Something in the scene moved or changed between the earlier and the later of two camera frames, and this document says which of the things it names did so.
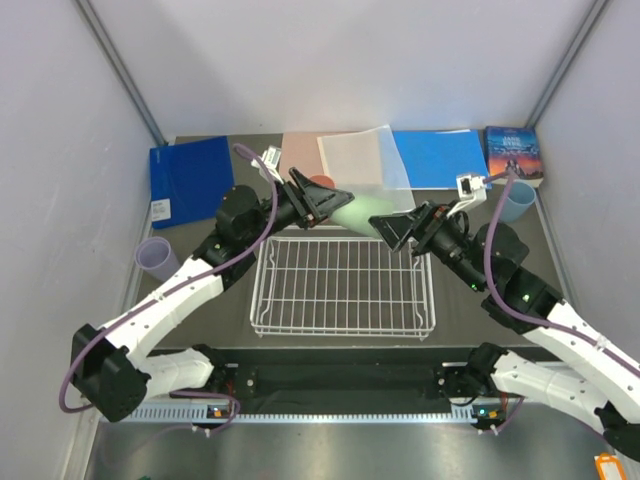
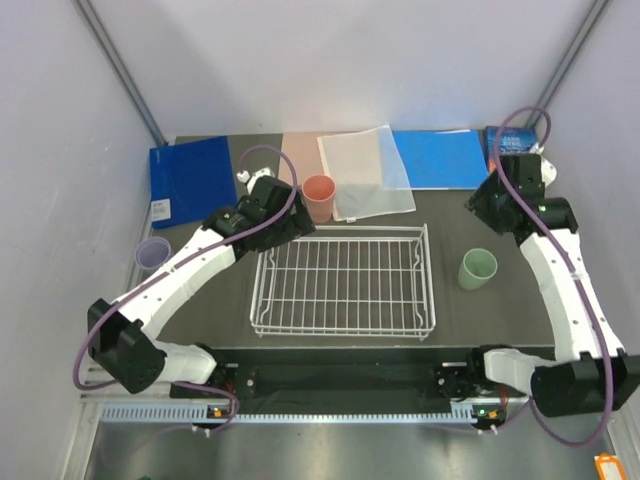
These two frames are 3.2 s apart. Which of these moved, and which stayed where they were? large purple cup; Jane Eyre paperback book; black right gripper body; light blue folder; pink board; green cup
Moved: green cup; black right gripper body
Stayed: pink board; Jane Eyre paperback book; large purple cup; light blue folder
